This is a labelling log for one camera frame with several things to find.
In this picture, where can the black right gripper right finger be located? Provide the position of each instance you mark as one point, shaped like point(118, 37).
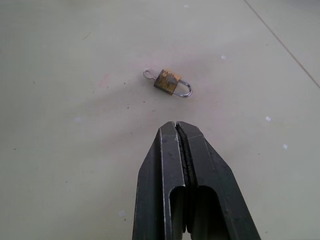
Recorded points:
point(212, 175)

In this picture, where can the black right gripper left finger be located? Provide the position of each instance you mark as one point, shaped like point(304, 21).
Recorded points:
point(160, 180)

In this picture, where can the small silver key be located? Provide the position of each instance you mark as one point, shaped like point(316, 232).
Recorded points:
point(149, 74)

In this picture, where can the small brass padlock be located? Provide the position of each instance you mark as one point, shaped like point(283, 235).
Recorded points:
point(170, 81)

